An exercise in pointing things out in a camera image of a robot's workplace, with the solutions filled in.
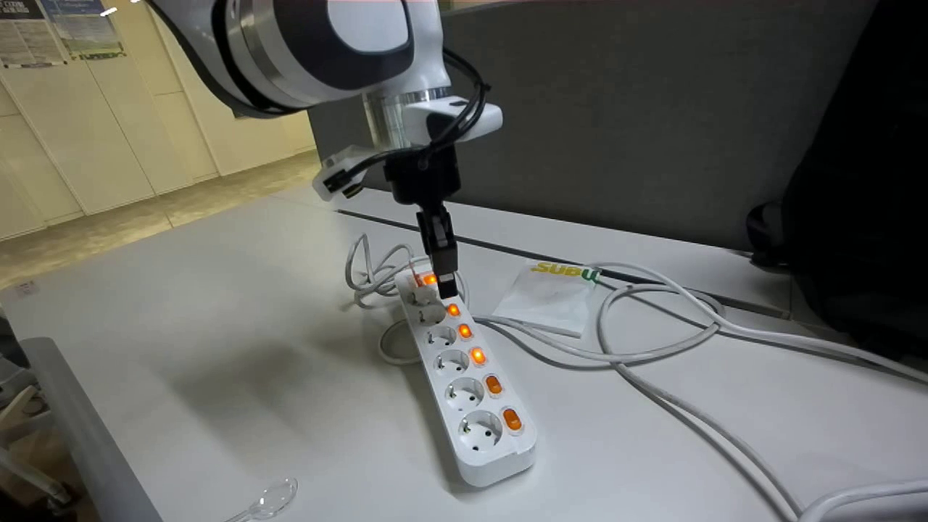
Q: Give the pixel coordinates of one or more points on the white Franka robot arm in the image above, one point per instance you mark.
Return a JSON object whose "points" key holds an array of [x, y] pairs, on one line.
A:
{"points": [[319, 47]]}

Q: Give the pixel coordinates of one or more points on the paper wall poster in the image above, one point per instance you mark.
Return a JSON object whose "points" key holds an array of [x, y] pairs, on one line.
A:
{"points": [[58, 29]]}

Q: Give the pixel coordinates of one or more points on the black office chair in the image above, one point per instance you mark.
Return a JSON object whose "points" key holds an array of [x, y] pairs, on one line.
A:
{"points": [[858, 192]]}

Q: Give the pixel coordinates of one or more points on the flat clear plastic bag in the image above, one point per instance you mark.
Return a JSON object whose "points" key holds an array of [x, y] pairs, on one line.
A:
{"points": [[547, 303]]}

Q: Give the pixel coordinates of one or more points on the white six-socket power strip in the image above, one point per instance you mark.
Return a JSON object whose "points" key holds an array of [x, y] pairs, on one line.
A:
{"points": [[452, 395]]}

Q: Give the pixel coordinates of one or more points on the beige cabinet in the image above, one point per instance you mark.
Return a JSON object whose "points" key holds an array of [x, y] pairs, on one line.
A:
{"points": [[116, 146]]}

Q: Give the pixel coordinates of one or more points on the clear plastic spoon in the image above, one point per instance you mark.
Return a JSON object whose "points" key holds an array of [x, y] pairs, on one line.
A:
{"points": [[270, 500]]}

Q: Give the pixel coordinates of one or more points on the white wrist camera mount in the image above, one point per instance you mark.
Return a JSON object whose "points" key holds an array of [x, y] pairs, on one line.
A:
{"points": [[335, 175]]}

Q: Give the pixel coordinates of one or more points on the gray partition panel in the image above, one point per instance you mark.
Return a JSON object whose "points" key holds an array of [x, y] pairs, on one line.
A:
{"points": [[626, 117]]}

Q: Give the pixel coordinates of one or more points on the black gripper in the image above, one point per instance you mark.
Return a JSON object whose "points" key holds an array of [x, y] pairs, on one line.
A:
{"points": [[422, 175]]}

